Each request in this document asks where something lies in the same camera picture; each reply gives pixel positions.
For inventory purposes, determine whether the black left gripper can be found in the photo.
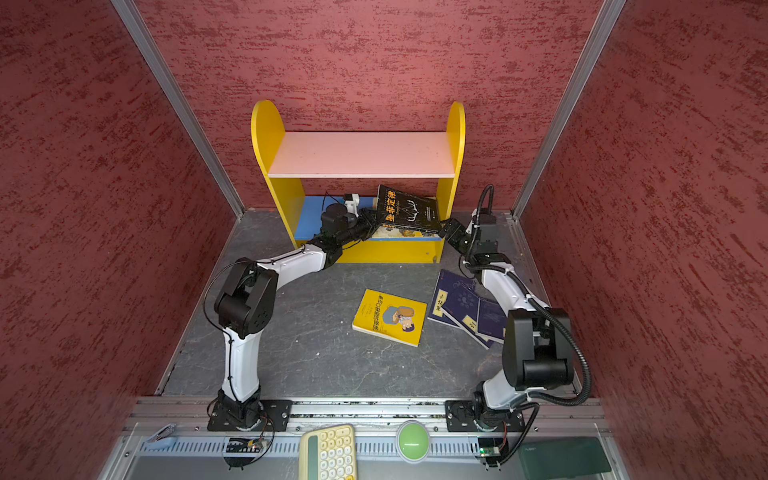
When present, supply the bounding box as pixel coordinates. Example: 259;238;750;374
338;207;389;245

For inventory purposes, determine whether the illustrated history book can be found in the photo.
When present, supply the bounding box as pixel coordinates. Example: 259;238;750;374
371;226;440;241

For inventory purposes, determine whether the black book orange title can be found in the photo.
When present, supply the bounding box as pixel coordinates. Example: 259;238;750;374
376;185;441;234

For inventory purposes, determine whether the yellow cartoon book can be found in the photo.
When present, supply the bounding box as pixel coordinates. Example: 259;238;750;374
352;289;427;347

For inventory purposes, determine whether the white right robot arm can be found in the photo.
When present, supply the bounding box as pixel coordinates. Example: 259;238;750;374
439;214;593;431

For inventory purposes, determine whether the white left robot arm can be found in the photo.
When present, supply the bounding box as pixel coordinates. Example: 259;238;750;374
214;209;378;429

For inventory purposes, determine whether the dark blue book middle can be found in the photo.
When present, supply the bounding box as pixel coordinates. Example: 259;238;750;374
427;269;474;328

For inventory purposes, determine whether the dark blue book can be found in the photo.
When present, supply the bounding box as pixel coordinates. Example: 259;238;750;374
442;289;491;349
477;298;507;345
427;269;474;328

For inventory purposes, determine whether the dark blue book bottom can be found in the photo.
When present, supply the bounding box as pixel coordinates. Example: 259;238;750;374
442;289;491;349

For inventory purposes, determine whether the dark blue book top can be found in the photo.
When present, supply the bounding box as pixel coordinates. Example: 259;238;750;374
477;298;507;345

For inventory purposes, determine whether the yellow wooden bookshelf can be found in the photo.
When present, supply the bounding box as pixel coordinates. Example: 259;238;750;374
250;100;467;247

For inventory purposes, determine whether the green round button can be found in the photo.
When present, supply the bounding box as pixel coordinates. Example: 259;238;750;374
395;419;431;464

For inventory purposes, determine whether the right circuit board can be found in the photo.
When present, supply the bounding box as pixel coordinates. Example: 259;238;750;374
477;437;504;458

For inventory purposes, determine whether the circuit board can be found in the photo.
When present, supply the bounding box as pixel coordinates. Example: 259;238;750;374
225;437;265;456
477;437;504;458

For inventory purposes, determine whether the yellow calculator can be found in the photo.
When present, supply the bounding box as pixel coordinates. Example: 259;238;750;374
299;424;358;480

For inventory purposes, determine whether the left circuit board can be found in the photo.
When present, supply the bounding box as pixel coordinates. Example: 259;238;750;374
225;437;265;456

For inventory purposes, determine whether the metal clip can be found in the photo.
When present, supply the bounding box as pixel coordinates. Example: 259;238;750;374
143;423;177;451

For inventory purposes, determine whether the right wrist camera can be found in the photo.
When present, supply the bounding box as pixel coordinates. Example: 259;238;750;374
471;208;498;241

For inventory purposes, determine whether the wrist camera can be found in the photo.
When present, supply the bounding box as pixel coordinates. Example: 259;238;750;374
471;208;498;241
320;194;360;236

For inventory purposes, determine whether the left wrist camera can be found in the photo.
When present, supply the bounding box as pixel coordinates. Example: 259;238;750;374
320;194;360;236

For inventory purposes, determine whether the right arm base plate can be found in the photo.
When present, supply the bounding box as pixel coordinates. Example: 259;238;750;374
445;400;525;434

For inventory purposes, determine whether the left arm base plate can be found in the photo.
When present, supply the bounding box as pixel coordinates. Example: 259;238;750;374
206;399;293;434

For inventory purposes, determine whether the aluminium corner post right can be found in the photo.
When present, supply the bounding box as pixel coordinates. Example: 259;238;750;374
511;0;626;222

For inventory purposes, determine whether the aluminium corner post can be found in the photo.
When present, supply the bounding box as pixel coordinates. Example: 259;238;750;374
111;0;246;219
511;0;626;222

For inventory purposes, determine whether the aluminium corner post left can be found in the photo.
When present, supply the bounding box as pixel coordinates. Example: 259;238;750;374
111;0;246;219

